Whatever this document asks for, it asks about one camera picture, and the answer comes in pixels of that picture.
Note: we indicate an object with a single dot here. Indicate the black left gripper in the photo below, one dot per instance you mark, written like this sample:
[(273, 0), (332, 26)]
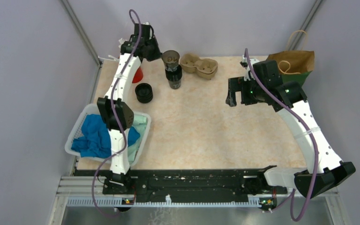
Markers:
[(156, 54)]

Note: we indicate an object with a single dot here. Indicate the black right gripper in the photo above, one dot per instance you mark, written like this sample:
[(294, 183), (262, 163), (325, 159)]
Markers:
[(238, 84)]

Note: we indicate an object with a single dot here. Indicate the black printed coffee cup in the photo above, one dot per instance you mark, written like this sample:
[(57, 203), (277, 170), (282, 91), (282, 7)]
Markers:
[(170, 59)]

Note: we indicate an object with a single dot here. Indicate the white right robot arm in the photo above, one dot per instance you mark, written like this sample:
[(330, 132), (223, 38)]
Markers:
[(325, 168)]

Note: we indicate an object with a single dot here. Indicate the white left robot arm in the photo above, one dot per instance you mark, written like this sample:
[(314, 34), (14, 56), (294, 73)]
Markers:
[(113, 107)]

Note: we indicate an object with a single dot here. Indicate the red cup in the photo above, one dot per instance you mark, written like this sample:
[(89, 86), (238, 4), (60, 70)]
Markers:
[(138, 76)]

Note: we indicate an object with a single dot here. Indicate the cardboard cup carrier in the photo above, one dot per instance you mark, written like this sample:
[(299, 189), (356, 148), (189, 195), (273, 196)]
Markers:
[(203, 68)]

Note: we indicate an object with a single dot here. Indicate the green brown paper bag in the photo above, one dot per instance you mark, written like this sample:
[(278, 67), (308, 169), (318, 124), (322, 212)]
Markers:
[(294, 65)]

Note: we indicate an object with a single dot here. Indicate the mint green cloth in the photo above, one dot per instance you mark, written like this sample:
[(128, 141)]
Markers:
[(135, 136)]

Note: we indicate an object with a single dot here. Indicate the white plastic basket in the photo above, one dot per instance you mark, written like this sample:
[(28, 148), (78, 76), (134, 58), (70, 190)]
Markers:
[(76, 132)]

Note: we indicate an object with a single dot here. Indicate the blue cloth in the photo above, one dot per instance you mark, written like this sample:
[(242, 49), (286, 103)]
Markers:
[(95, 140)]

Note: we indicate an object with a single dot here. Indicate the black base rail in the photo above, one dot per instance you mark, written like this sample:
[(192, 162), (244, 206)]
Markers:
[(248, 181)]

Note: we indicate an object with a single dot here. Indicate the white cable duct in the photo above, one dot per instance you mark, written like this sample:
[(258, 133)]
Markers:
[(120, 202)]

